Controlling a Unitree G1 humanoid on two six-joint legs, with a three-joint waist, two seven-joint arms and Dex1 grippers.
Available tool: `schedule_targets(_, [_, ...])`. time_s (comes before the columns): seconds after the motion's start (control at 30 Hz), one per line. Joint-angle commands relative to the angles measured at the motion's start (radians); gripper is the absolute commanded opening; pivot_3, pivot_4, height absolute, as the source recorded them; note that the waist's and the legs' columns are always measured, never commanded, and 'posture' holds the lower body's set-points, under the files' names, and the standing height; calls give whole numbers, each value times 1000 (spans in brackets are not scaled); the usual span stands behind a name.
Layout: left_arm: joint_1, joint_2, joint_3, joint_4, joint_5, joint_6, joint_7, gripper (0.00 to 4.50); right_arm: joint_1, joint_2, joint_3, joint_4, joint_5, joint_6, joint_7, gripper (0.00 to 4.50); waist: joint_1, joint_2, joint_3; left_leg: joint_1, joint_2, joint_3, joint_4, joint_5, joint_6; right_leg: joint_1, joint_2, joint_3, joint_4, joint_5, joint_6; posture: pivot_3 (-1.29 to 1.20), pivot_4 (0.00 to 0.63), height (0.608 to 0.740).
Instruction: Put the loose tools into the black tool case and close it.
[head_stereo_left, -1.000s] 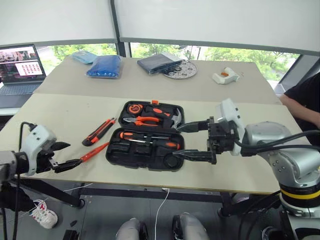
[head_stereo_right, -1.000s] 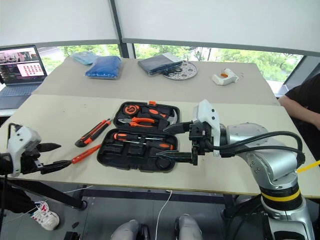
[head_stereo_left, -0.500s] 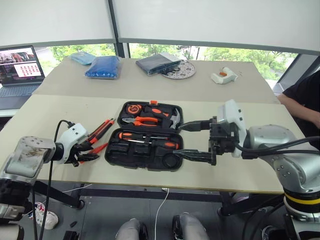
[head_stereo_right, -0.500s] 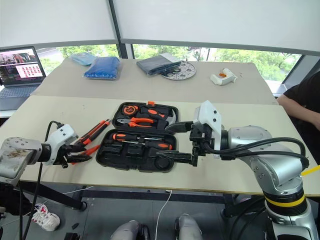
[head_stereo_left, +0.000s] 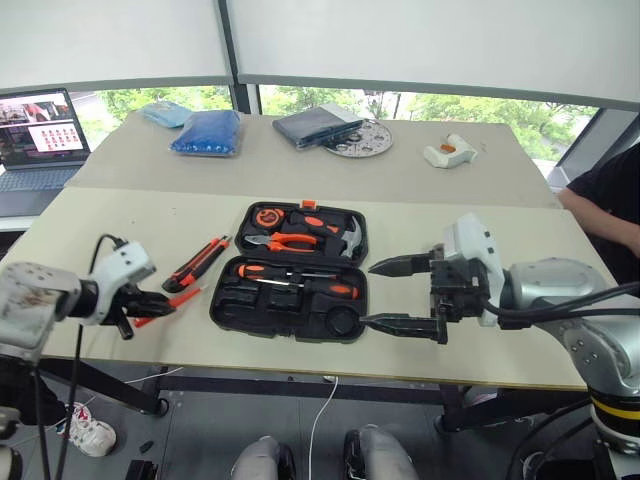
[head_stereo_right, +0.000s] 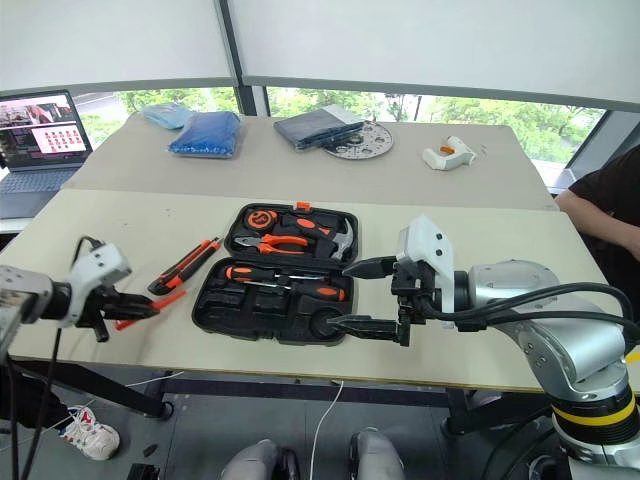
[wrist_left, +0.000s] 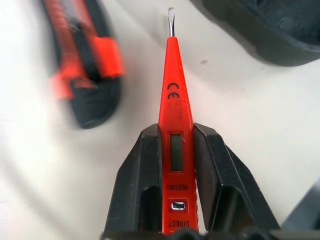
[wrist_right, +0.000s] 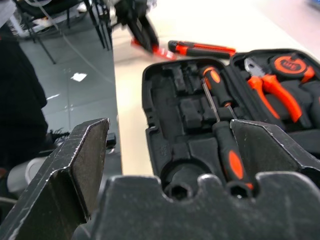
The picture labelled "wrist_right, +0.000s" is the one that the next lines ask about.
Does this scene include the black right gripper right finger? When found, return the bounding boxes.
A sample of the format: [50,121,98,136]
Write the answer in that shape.
[229,118,320,186]

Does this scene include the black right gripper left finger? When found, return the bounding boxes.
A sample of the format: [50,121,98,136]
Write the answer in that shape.
[0,118,111,240]

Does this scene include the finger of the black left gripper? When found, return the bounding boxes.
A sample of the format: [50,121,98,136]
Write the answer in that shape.
[140,15,161,51]
[126,16,154,55]

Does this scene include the red tool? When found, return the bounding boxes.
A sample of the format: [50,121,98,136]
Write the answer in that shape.
[130,39,177,61]

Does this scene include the black plastic tool case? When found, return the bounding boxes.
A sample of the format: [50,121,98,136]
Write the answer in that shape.
[141,48,320,199]

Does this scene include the white round object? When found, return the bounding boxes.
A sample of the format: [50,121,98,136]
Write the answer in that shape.
[6,157,47,194]

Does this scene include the black metal chair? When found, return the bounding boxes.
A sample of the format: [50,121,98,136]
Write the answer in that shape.
[13,0,87,65]
[83,0,115,52]

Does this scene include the orange black screwdriver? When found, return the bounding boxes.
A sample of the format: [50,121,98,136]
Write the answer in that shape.
[201,77,255,192]
[201,65,240,121]

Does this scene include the orange black utility knife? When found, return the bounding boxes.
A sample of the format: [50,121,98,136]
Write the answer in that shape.
[167,40,237,60]

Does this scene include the white paper sheet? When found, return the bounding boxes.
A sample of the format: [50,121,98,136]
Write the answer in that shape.
[70,72,88,82]

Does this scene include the orange black tape measure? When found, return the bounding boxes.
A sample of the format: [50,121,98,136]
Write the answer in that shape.
[268,53,317,85]

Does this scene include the person in black clothes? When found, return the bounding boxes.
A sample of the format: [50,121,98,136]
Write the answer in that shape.
[0,37,49,173]

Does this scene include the orange handled pliers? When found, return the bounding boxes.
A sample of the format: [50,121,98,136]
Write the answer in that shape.
[244,57,304,124]

